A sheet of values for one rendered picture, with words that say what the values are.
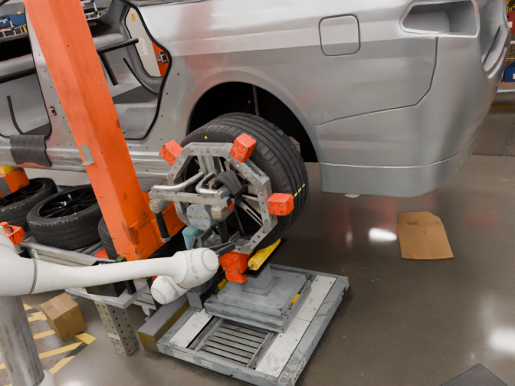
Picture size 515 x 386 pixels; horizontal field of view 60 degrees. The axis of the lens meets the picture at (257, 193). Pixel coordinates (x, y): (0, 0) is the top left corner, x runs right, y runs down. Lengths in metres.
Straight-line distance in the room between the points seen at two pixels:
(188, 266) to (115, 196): 0.90
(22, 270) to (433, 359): 1.80
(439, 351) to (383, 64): 1.37
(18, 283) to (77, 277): 0.16
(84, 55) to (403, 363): 2.01
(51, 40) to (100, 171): 0.60
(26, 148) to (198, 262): 2.51
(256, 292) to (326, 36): 1.34
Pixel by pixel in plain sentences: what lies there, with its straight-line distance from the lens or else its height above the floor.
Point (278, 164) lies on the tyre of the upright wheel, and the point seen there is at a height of 1.00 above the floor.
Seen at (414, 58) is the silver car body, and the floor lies 1.35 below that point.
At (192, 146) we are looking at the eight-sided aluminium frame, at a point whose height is 1.12.
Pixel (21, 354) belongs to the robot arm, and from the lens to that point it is 1.72.
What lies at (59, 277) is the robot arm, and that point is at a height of 1.06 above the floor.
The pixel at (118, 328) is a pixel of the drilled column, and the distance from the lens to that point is 2.62.
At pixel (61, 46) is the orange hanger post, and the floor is 1.63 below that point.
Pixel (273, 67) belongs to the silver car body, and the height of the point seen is 1.37.
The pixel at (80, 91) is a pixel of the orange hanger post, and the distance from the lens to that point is 2.14.
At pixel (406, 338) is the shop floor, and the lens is 2.48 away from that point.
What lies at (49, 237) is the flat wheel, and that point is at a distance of 3.43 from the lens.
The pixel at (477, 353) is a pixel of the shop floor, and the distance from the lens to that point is 2.45.
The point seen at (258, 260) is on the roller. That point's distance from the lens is 2.18.
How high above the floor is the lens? 1.73
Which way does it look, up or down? 25 degrees down
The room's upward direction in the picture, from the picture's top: 11 degrees counter-clockwise
